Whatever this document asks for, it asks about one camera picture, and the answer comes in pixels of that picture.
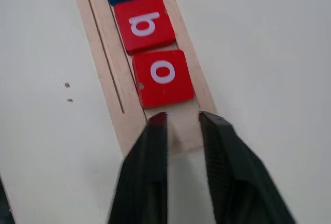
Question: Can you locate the red letter b tile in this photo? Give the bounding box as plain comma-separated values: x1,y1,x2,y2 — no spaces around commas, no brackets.
113,0,177,55

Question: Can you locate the red letter o tile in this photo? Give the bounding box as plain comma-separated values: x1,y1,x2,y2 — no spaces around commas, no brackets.
132,49,195,109

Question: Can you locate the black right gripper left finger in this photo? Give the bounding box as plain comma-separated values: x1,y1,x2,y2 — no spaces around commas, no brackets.
108,112,170,224

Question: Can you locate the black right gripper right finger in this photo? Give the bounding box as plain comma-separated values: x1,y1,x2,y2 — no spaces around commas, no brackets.
198,111,297,224

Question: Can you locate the wooden tile rack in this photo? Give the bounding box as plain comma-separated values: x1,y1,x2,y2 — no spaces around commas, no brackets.
70,0,218,159

